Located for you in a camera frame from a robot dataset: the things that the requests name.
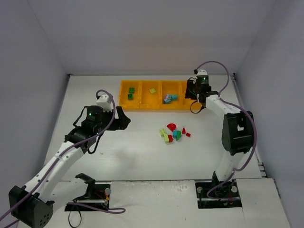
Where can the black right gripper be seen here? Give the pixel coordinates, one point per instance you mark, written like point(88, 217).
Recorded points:
point(190, 89)

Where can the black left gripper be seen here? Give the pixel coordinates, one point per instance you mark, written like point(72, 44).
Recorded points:
point(118, 118)

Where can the blue flower lego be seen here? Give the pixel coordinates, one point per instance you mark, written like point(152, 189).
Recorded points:
point(167, 99)

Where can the dark green lego brick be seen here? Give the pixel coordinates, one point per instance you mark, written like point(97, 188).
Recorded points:
point(131, 90)

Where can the yellow-green lego brick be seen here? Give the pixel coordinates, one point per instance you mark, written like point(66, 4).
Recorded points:
point(152, 91)

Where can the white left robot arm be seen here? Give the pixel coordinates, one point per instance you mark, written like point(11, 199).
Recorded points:
point(36, 201)

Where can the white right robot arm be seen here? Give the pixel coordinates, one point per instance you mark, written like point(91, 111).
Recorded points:
point(238, 129)

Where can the yellow bin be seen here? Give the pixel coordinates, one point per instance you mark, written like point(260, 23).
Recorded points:
point(150, 101)
point(124, 91)
point(171, 88)

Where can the yellow bin far left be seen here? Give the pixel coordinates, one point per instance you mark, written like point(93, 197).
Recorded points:
point(124, 91)

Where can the red round lego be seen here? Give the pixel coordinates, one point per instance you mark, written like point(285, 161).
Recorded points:
point(171, 126)

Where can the green curved lego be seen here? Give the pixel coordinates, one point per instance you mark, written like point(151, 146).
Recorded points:
point(178, 135)

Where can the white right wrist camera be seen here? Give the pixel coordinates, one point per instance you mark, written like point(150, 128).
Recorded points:
point(200, 72)

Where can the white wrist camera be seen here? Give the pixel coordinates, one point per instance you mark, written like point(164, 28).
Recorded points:
point(104, 102)
point(200, 72)

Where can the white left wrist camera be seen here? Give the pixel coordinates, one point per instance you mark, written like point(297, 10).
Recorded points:
point(104, 102)

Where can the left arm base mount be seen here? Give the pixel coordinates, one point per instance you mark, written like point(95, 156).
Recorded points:
point(97, 194)

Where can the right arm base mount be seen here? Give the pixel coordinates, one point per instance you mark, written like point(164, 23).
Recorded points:
point(224, 197)

